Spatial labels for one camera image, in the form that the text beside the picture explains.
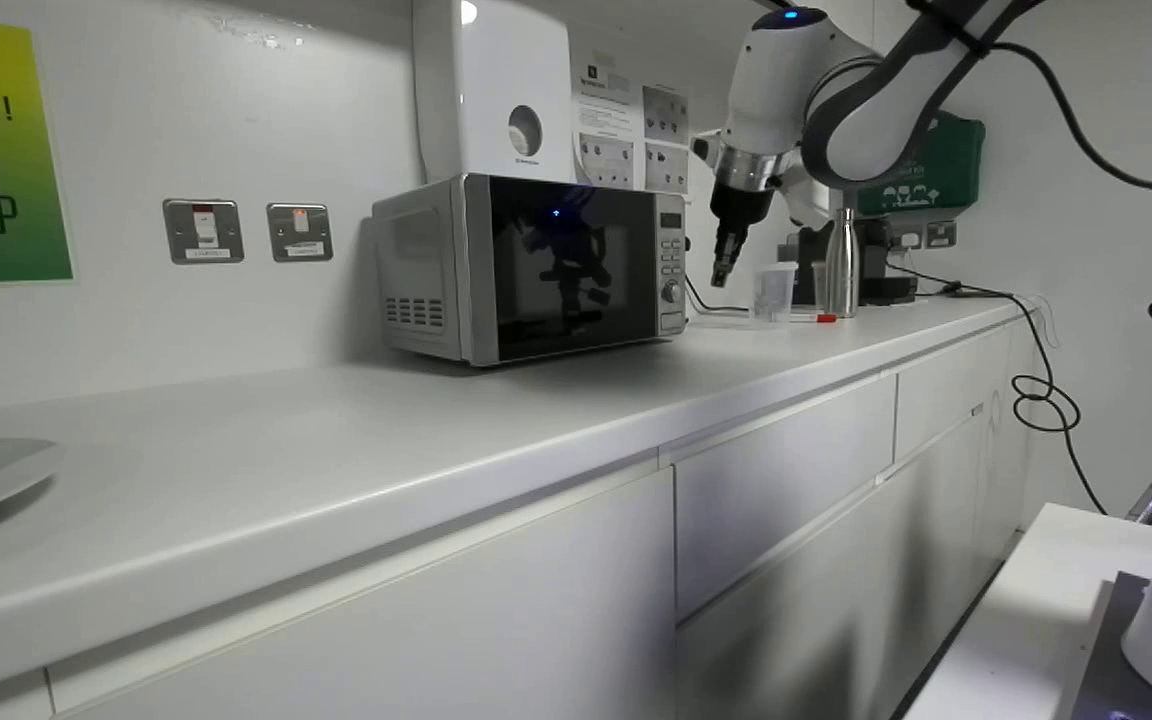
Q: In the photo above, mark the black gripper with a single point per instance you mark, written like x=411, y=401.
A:
x=743, y=197

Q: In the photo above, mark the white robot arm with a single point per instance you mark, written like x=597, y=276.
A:
x=849, y=114

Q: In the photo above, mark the silver microwave oven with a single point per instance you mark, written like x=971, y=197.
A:
x=503, y=270

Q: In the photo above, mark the clear plastic cup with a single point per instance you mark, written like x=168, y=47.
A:
x=775, y=294

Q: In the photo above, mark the silver metal bottle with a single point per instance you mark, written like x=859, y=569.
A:
x=843, y=270

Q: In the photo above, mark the black coffee machine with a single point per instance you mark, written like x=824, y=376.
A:
x=882, y=245

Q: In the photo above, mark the white paper towel dispenser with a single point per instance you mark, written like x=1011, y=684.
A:
x=495, y=89

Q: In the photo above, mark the white cabinet front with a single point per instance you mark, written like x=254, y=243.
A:
x=736, y=524

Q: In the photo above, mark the small white side table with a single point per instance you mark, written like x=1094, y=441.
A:
x=1026, y=644

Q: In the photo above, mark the white wall socket panel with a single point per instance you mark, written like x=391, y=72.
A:
x=625, y=132

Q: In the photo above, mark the right steel wall socket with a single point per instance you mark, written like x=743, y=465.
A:
x=296, y=234

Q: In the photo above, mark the steel wall socket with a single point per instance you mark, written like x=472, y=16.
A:
x=201, y=234
x=296, y=234

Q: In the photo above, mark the left steel wall socket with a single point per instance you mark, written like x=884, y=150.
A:
x=201, y=234

